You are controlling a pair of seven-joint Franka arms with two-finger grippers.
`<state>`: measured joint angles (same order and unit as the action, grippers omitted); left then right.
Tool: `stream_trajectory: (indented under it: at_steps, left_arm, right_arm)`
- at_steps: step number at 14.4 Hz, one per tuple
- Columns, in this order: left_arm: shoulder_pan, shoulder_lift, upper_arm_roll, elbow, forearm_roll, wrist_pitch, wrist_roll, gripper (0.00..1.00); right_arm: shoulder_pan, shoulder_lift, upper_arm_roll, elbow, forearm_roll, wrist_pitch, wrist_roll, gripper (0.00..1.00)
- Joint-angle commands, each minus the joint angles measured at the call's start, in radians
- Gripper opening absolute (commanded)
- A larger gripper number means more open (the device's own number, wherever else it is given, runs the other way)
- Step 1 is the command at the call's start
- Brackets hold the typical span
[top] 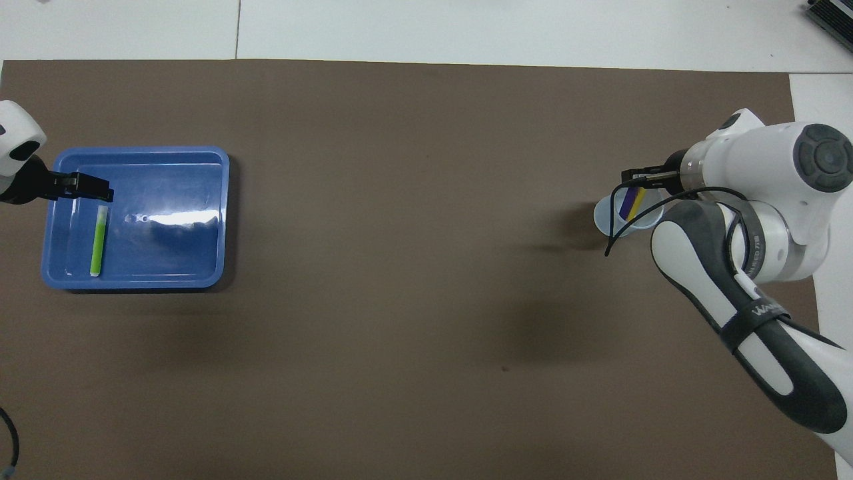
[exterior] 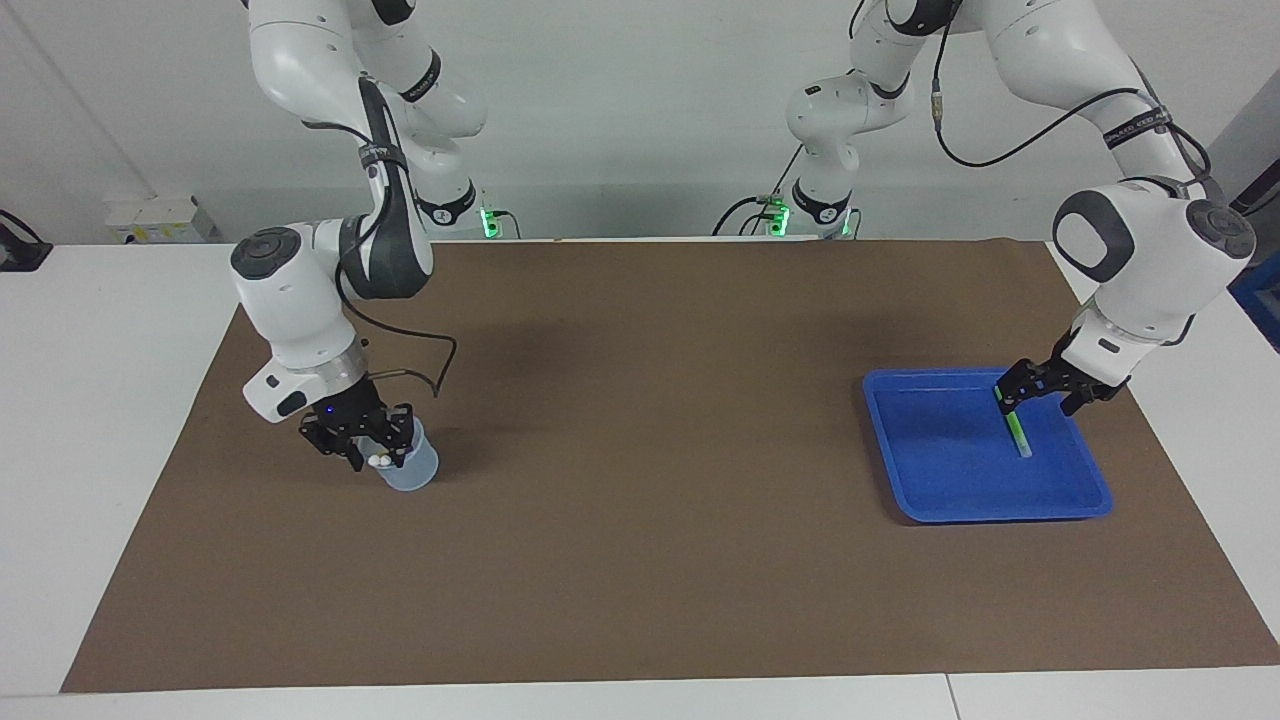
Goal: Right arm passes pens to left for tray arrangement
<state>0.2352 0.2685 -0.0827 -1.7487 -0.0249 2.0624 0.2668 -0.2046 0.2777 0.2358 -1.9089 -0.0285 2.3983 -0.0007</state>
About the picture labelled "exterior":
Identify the green pen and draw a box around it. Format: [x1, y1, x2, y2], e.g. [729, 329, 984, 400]
[993, 385, 1034, 460]

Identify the blue plastic tray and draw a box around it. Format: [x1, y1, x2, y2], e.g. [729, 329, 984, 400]
[862, 367, 1114, 525]

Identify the translucent plastic cup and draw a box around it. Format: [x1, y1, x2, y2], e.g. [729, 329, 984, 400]
[364, 415, 440, 492]

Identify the blue storage box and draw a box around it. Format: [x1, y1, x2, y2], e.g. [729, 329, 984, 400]
[1235, 262, 1280, 353]

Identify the brown table mat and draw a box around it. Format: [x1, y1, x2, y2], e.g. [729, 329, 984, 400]
[60, 238, 1280, 694]

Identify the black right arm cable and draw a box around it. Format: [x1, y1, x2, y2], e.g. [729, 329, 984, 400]
[300, 70, 459, 399]

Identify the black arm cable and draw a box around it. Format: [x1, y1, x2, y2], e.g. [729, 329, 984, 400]
[928, 0, 1213, 196]
[300, 70, 459, 399]

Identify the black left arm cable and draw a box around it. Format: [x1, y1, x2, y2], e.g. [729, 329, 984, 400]
[928, 0, 1213, 196]

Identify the white wall socket box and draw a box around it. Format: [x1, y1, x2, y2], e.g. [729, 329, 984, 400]
[105, 195, 216, 245]

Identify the black left base cable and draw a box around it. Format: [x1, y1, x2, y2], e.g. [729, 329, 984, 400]
[712, 150, 806, 238]

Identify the black clamp mount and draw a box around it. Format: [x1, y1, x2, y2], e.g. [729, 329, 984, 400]
[0, 208, 53, 273]

